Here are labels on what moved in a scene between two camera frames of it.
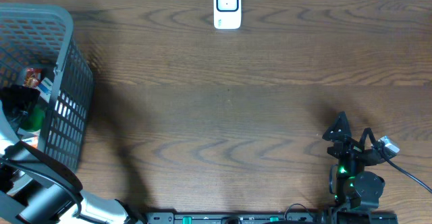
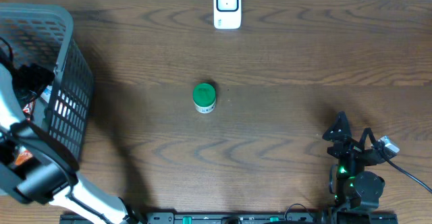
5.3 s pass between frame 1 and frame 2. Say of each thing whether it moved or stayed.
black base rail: stayed
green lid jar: moved
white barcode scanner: stayed
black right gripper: stayed
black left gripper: moved
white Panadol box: stayed
